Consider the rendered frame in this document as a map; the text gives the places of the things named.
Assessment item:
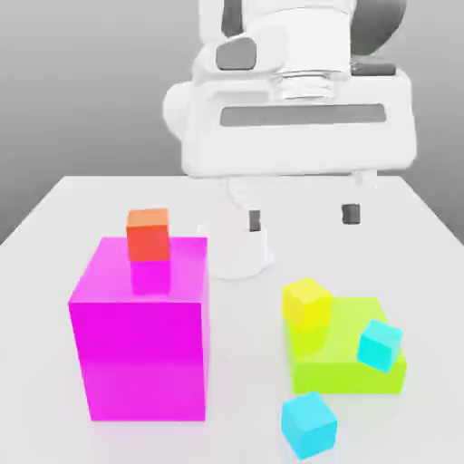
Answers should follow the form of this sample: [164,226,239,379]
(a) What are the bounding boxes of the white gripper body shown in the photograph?
[180,69,419,179]

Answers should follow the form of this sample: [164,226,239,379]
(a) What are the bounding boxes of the small yellow cube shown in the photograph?
[282,277,333,332]

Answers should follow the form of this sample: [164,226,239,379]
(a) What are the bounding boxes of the small orange cube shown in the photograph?
[125,207,170,263]

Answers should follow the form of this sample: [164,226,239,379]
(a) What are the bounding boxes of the small cyan cube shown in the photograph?
[281,390,338,461]
[356,318,404,374]

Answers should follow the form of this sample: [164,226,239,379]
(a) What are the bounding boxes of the large lime green box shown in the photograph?
[283,296,408,395]

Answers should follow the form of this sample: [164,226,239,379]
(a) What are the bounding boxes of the large magenta box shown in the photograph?
[67,236,211,422]

